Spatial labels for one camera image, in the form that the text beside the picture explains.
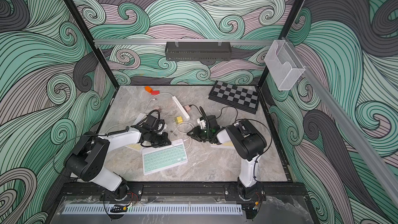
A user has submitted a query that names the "red block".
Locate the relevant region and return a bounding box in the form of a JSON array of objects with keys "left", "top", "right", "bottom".
[{"left": 151, "top": 90, "right": 160, "bottom": 95}]

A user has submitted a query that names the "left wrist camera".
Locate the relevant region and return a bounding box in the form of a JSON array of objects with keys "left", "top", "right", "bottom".
[{"left": 143, "top": 115, "right": 166, "bottom": 133}]

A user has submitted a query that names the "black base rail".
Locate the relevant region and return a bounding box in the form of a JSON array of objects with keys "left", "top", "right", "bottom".
[{"left": 59, "top": 181, "right": 307, "bottom": 203}]

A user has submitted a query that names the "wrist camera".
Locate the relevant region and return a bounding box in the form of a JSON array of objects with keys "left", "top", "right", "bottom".
[
  {"left": 143, "top": 115, "right": 166, "bottom": 133},
  {"left": 197, "top": 117, "right": 207, "bottom": 130}
]

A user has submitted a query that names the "green wireless keyboard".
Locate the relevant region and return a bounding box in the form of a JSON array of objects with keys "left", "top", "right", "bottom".
[{"left": 142, "top": 140, "right": 188, "bottom": 175}]

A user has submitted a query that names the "black checkered board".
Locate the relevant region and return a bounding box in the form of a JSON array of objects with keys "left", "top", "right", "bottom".
[{"left": 208, "top": 81, "right": 259, "bottom": 114}]

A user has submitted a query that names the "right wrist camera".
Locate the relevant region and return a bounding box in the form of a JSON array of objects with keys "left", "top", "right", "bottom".
[{"left": 197, "top": 117, "right": 207, "bottom": 130}]

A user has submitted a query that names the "white slotted cable duct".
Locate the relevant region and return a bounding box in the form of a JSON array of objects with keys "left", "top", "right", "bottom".
[{"left": 61, "top": 203, "right": 243, "bottom": 215}]

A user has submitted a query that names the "yellow wireless keyboard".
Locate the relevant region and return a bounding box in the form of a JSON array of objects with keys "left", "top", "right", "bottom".
[
  {"left": 210, "top": 141, "right": 235, "bottom": 149},
  {"left": 125, "top": 113, "right": 146, "bottom": 152}
]

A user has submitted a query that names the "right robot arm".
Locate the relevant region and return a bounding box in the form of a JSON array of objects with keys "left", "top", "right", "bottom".
[{"left": 187, "top": 116, "right": 270, "bottom": 199}]

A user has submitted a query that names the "white power strip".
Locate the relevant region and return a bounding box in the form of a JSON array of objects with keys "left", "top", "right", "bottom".
[{"left": 172, "top": 96, "right": 190, "bottom": 121}]

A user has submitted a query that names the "pink charger with black cable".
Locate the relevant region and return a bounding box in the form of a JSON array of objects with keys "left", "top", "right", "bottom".
[{"left": 184, "top": 105, "right": 191, "bottom": 113}]

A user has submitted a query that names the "clear plastic wall bin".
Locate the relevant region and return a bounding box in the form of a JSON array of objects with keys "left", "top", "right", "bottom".
[{"left": 264, "top": 39, "right": 305, "bottom": 91}]

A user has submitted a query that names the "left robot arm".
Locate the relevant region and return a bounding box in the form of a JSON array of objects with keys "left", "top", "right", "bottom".
[{"left": 64, "top": 126, "right": 172, "bottom": 192}]

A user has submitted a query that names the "white cable of green keyboard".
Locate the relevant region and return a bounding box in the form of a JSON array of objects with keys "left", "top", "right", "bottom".
[{"left": 169, "top": 121, "right": 197, "bottom": 150}]

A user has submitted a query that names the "yellow charger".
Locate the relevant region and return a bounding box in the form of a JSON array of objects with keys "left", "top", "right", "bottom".
[{"left": 175, "top": 116, "right": 183, "bottom": 125}]

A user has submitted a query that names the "aluminium wall rail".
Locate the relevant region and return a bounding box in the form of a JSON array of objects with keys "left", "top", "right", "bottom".
[{"left": 93, "top": 38, "right": 276, "bottom": 47}]

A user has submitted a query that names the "orange block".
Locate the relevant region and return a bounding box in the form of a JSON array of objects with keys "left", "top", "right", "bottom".
[{"left": 145, "top": 86, "right": 153, "bottom": 93}]

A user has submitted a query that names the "black perforated wall tray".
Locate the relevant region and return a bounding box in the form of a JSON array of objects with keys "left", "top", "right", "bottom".
[{"left": 165, "top": 41, "right": 232, "bottom": 62}]

